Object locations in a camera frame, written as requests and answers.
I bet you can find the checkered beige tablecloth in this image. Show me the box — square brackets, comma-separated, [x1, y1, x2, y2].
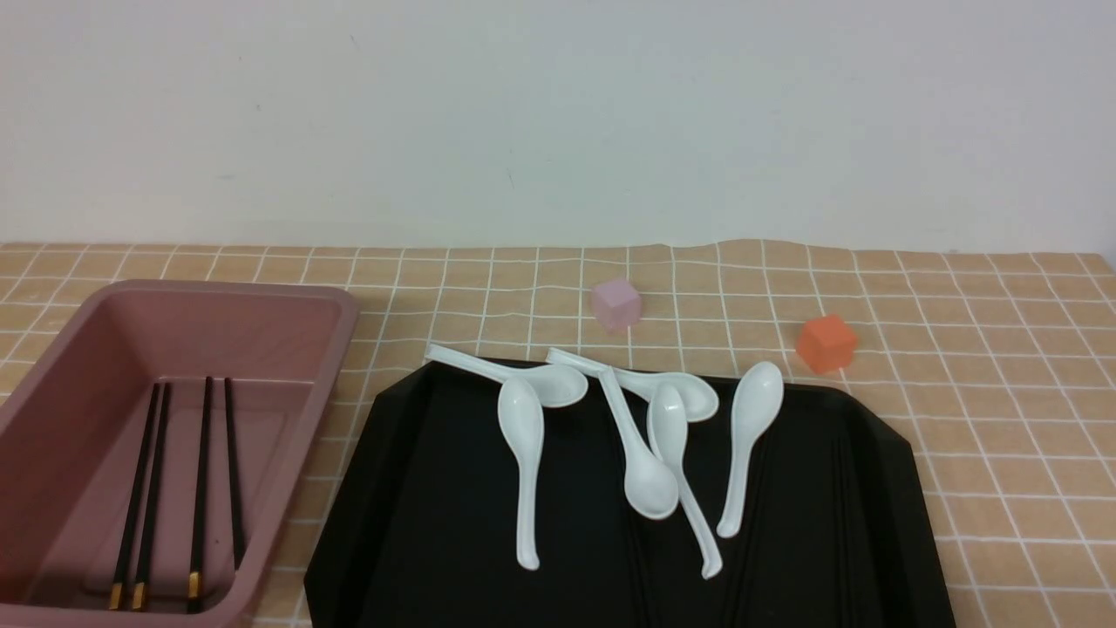
[1, 240, 1115, 627]

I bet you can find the white ceramic soup spoon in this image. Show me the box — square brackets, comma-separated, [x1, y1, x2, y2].
[546, 347, 720, 424]
[498, 377, 545, 571]
[647, 383, 723, 580]
[597, 365, 680, 520]
[425, 345, 589, 408]
[716, 361, 785, 539]

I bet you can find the pink translucent cube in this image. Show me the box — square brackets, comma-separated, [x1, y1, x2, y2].
[591, 277, 643, 334]

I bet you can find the orange cube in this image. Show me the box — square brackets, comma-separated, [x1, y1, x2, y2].
[793, 315, 860, 374]

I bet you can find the pink plastic bin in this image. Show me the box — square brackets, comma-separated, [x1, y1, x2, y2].
[1, 281, 358, 627]

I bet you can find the black plastic tray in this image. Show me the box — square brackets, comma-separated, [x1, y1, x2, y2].
[304, 363, 956, 627]

